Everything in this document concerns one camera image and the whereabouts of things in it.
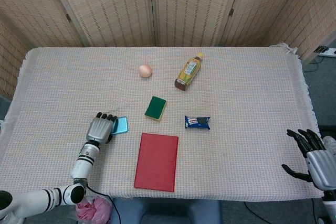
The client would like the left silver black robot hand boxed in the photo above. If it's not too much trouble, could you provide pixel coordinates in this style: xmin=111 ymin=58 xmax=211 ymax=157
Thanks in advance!
xmin=86 ymin=112 xmax=118 ymax=145

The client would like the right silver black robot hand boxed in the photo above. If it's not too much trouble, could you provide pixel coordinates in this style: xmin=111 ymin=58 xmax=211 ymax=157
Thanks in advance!
xmin=281 ymin=129 xmax=336 ymax=191

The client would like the light blue small box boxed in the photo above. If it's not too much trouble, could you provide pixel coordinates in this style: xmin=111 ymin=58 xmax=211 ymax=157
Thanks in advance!
xmin=109 ymin=116 xmax=130 ymax=136

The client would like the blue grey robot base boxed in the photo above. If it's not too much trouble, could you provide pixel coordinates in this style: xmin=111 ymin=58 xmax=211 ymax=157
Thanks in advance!
xmin=110 ymin=197 xmax=223 ymax=224

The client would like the green yellow sponge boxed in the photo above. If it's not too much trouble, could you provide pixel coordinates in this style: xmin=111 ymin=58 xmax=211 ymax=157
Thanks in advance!
xmin=144 ymin=96 xmax=167 ymax=123

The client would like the red hardcover book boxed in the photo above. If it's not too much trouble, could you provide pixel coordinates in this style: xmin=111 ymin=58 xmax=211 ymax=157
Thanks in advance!
xmin=133 ymin=132 xmax=180 ymax=193

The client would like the peach coloured egg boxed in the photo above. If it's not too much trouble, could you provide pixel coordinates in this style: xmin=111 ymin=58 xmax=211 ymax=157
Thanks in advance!
xmin=139 ymin=64 xmax=153 ymax=78

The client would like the pink plastic bag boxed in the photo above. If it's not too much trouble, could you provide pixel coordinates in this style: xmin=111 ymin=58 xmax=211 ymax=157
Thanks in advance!
xmin=75 ymin=195 xmax=113 ymax=222

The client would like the beige woven tablecloth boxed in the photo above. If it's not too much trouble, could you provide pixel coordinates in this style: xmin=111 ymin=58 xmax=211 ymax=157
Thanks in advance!
xmin=0 ymin=42 xmax=325 ymax=202

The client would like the blue cookie pack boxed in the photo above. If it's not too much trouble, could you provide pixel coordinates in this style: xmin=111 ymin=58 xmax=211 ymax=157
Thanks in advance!
xmin=184 ymin=115 xmax=211 ymax=131

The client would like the yellow label tea bottle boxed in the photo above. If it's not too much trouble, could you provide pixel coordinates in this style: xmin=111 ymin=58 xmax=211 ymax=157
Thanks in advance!
xmin=174 ymin=52 xmax=204 ymax=91

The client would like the white power strip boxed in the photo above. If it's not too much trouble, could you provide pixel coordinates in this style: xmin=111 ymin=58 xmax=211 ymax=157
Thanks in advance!
xmin=316 ymin=46 xmax=336 ymax=57

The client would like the woven bamboo folding screen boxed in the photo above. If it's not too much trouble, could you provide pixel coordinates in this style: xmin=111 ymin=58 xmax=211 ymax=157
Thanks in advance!
xmin=0 ymin=0 xmax=336 ymax=99

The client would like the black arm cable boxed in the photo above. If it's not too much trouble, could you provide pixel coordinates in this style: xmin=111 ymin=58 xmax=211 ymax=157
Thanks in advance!
xmin=86 ymin=185 xmax=123 ymax=224

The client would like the black floor cable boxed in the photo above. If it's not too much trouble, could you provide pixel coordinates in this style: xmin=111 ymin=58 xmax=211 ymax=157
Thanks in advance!
xmin=243 ymin=201 xmax=280 ymax=224

